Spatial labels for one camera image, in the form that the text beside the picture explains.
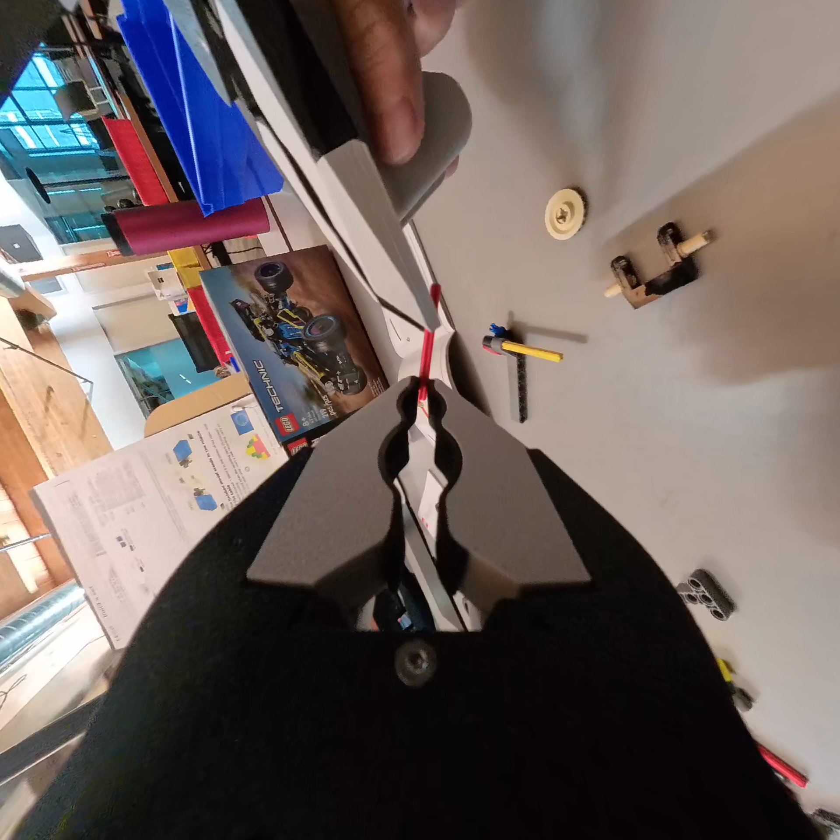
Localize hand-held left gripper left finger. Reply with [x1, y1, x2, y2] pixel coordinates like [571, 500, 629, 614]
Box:
[246, 379, 420, 614]

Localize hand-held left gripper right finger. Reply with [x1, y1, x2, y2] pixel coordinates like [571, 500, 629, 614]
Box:
[427, 381, 593, 614]

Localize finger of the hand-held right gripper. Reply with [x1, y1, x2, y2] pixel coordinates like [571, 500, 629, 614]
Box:
[255, 121, 431, 330]
[308, 140, 441, 329]

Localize red lego axle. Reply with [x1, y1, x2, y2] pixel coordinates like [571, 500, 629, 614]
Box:
[419, 282, 442, 411]
[755, 742, 809, 788]

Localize tan lego gear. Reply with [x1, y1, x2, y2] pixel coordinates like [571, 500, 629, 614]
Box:
[545, 188, 588, 240]

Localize black lego frame tan pins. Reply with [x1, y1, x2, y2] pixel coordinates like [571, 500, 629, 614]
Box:
[604, 223, 715, 309]

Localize lego set box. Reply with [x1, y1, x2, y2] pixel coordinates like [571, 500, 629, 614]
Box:
[199, 245, 389, 460]

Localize yellow axle lego assembly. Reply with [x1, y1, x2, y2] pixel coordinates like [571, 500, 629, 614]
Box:
[482, 311, 565, 424]

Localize grey lego connector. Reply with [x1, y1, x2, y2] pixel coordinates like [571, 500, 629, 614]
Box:
[676, 570, 736, 621]

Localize yellow black lego piece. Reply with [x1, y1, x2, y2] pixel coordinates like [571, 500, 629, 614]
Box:
[714, 656, 756, 713]

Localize person's right hand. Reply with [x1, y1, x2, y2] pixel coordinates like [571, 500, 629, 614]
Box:
[331, 0, 463, 168]

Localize blue plastic bin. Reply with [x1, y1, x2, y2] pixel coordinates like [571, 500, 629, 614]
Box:
[117, 0, 284, 217]

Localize maroon cylinder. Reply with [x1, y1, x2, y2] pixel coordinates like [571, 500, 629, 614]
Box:
[100, 197, 270, 258]

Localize yellow plastic crate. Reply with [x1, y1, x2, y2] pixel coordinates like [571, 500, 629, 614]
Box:
[166, 247, 206, 290]

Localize red plastic crate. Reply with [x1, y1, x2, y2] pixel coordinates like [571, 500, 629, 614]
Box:
[187, 282, 232, 371]
[100, 117, 173, 206]

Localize brown cardboard board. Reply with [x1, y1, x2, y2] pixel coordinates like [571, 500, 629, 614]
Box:
[144, 375, 253, 437]

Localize printed paper sheet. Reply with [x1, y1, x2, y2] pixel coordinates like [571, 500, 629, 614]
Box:
[29, 402, 293, 651]

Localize large glass window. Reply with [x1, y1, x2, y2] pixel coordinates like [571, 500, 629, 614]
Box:
[0, 42, 135, 247]

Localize silver ventilation duct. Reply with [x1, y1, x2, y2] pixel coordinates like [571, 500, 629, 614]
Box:
[0, 581, 89, 667]

